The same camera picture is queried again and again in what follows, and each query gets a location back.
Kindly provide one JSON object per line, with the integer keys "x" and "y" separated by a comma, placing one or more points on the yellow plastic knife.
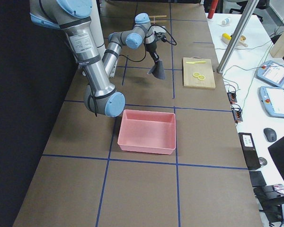
{"x": 195, "y": 62}

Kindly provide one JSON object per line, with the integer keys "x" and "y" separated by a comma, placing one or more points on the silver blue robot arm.
{"x": 142, "y": 33}
{"x": 73, "y": 18}

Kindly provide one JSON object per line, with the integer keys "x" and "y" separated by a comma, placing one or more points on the orange black electronics module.
{"x": 237, "y": 114}
{"x": 232, "y": 97}

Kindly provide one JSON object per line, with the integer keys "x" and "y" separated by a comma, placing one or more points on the blue teach pendant far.
{"x": 272, "y": 73}

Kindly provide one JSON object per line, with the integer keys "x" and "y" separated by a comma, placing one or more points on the blue teach pendant near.
{"x": 272, "y": 99}

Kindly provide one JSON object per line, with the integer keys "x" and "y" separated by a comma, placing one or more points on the grey wiping cloth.
{"x": 157, "y": 70}

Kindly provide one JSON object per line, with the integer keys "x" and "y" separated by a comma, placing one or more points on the aluminium frame post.
{"x": 247, "y": 12}

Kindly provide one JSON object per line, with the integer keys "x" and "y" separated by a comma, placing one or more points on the pink plastic bin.
{"x": 147, "y": 132}

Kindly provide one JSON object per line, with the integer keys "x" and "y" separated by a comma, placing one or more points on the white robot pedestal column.
{"x": 99, "y": 23}

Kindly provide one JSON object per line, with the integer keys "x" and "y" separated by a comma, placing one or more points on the blue teach pendant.
{"x": 272, "y": 73}
{"x": 272, "y": 99}

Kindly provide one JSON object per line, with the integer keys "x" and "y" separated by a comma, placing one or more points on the wooden cutting board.
{"x": 205, "y": 69}

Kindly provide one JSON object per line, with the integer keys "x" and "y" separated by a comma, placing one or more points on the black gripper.
{"x": 152, "y": 48}

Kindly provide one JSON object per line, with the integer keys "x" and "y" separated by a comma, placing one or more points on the black computer mouse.
{"x": 270, "y": 134}

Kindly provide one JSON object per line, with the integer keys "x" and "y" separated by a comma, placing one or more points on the white small bottle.
{"x": 225, "y": 22}

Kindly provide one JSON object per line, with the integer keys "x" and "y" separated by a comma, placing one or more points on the black box with label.
{"x": 249, "y": 151}

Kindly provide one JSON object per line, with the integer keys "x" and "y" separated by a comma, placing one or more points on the red bottle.
{"x": 212, "y": 8}

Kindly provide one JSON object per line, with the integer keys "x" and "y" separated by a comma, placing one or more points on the lemon slice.
{"x": 196, "y": 74}
{"x": 201, "y": 77}

